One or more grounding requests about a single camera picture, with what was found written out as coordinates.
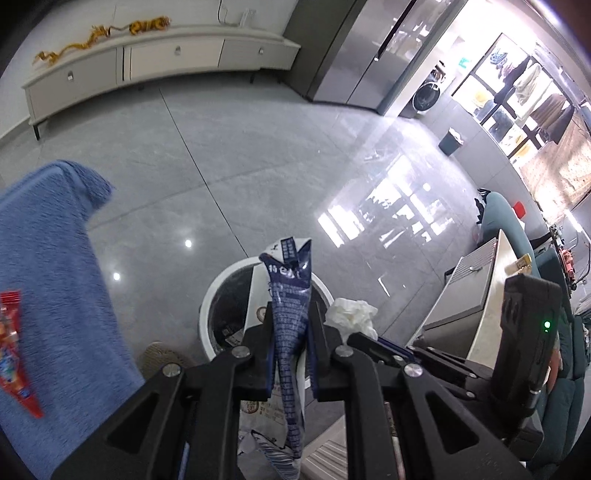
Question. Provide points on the golden tiger figure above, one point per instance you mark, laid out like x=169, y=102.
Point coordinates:
x=147, y=25

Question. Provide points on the golden dragon figure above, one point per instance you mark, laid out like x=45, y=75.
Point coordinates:
x=69, y=48

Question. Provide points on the red snack wrapper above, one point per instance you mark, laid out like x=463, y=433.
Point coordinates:
x=14, y=350

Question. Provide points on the hanging brown garment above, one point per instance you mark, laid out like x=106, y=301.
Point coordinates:
x=551, y=115

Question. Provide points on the hanging patterned rug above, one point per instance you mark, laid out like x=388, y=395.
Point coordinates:
x=563, y=161

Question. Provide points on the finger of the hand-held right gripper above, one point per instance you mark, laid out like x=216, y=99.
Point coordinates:
x=383, y=348
x=452, y=367

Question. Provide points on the white power strip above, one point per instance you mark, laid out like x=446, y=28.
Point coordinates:
x=247, y=17

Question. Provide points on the white tissue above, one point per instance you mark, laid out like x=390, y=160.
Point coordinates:
x=353, y=316

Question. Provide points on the navy white snack bag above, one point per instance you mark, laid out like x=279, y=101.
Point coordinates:
x=288, y=314

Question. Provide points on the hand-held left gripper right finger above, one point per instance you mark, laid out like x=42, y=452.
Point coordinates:
x=323, y=369

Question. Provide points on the round white waste bin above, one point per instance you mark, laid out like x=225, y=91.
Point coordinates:
x=217, y=295

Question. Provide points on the small red object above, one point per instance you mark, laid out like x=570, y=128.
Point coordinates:
x=520, y=209

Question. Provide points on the round woven mat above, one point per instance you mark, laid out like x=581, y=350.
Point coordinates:
x=161, y=362

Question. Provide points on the silver washing machine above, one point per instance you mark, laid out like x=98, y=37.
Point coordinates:
x=425, y=94

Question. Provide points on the grey metal box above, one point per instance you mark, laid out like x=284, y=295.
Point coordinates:
x=461, y=300

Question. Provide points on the silver refrigerator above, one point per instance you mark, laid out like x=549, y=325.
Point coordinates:
x=369, y=50

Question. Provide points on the hanging white garment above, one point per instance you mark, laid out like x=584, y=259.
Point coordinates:
x=533, y=85

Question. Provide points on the dark blue waste bin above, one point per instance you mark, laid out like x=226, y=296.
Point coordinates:
x=449, y=144

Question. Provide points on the teal sofa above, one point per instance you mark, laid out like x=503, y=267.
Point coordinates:
x=501, y=217

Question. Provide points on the white television stand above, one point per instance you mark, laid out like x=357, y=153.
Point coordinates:
x=152, y=60

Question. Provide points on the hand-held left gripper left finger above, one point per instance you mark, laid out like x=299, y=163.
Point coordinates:
x=258, y=364

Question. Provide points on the blue fleece blanket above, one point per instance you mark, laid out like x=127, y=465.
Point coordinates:
x=51, y=258

